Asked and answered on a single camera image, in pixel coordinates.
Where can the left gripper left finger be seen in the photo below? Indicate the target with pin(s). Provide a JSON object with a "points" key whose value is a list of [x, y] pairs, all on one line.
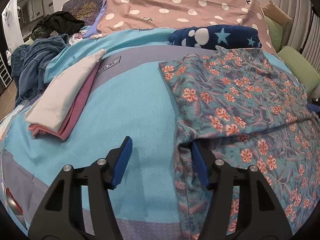
{"points": [[60, 215]]}

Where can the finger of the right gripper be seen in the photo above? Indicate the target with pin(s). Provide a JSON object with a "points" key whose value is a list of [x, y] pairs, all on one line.
{"points": [[313, 107]]}

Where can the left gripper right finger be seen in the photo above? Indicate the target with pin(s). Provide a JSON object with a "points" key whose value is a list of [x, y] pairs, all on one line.
{"points": [[260, 215]]}

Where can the floral teal shirt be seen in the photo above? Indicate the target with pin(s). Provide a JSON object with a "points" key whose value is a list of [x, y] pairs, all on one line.
{"points": [[247, 112]]}

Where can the black clothes pile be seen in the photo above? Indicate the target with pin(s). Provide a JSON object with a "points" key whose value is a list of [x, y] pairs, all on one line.
{"points": [[61, 22]]}

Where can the near green pillow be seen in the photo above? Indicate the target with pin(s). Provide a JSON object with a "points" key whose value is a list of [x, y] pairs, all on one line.
{"points": [[300, 67]]}

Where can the green pillow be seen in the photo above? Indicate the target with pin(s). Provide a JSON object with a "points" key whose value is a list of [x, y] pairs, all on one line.
{"points": [[275, 32], [300, 67]]}

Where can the beige pleated curtain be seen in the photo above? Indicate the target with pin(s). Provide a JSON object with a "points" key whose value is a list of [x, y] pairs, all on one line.
{"points": [[302, 32]]}

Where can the far green pillow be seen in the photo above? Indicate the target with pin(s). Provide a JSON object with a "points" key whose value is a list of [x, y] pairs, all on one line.
{"points": [[275, 32]]}

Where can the tan pillow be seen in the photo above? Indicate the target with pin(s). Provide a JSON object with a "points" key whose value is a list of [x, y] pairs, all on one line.
{"points": [[272, 11]]}

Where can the pink folded garment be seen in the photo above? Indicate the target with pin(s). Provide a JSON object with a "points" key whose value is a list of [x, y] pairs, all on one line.
{"points": [[74, 112]]}

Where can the white folded garment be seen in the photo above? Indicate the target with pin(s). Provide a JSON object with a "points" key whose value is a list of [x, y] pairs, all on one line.
{"points": [[51, 109]]}

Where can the navy star fleece garment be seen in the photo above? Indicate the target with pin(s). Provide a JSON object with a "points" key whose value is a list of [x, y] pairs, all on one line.
{"points": [[226, 36]]}

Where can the blue grey bedspread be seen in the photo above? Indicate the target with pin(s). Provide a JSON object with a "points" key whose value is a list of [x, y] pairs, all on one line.
{"points": [[129, 98]]}

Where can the white ladder rack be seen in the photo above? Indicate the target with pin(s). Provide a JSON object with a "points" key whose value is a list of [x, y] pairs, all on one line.
{"points": [[4, 74]]}

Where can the dark blue towel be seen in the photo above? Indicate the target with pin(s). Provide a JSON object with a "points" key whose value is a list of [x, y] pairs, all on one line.
{"points": [[29, 62]]}

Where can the pink polka dot sheet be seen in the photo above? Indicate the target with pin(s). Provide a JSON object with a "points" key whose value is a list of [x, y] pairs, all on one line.
{"points": [[178, 14]]}

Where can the purple tree print pillow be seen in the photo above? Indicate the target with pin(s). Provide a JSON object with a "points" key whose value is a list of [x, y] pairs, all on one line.
{"points": [[85, 10]]}

